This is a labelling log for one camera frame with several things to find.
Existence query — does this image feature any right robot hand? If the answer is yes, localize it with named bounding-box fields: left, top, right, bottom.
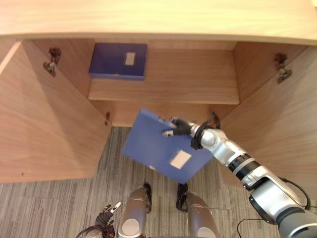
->
left=158, top=115, right=197, bottom=138

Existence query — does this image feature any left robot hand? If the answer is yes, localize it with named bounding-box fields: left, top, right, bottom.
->
left=95, top=201, right=122, bottom=227

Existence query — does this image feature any blue folder with white label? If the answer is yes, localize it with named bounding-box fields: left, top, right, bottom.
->
left=121, top=108, right=214, bottom=185
left=88, top=42, right=149, bottom=82

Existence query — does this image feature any wooden cabinet door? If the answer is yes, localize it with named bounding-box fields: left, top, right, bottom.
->
left=0, top=39, right=112, bottom=184
left=218, top=46, right=317, bottom=211

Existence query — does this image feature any wooden office cabinet body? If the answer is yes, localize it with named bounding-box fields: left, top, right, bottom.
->
left=0, top=0, right=317, bottom=128

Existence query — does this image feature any silver left robot leg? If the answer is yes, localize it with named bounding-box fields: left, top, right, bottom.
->
left=116, top=186, right=147, bottom=238

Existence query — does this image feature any silver robot leg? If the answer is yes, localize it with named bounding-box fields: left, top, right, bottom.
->
left=116, top=186, right=147, bottom=238
left=185, top=192, right=220, bottom=238

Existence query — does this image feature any dark left robot foot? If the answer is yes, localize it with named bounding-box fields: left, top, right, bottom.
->
left=143, top=182, right=153, bottom=214

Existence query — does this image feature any dark robot foot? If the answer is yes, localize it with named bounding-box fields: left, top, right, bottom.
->
left=143, top=182, right=153, bottom=214
left=175, top=183, right=189, bottom=212

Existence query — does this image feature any dark right robot foot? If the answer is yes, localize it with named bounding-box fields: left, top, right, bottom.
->
left=175, top=183, right=189, bottom=212

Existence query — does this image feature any silver right robot leg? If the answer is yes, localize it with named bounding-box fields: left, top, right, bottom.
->
left=185, top=192, right=220, bottom=238

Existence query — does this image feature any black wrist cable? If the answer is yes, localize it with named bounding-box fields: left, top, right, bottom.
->
left=190, top=112, right=221, bottom=151

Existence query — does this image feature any black cable on floor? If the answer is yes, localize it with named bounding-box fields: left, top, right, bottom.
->
left=236, top=218, right=281, bottom=238

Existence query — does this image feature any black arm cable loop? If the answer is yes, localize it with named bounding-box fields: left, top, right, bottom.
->
left=279, top=177, right=312, bottom=212

